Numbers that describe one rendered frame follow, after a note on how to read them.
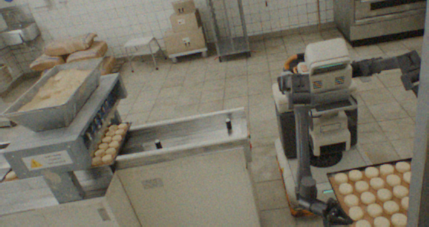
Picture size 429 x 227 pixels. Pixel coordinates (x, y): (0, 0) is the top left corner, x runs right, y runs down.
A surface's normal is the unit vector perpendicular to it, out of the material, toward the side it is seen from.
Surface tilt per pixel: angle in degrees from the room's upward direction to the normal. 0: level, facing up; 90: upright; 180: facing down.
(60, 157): 90
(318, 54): 43
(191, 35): 87
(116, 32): 90
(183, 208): 90
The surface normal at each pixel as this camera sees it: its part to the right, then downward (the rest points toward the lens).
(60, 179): 0.04, 0.49
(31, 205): -0.18, -0.85
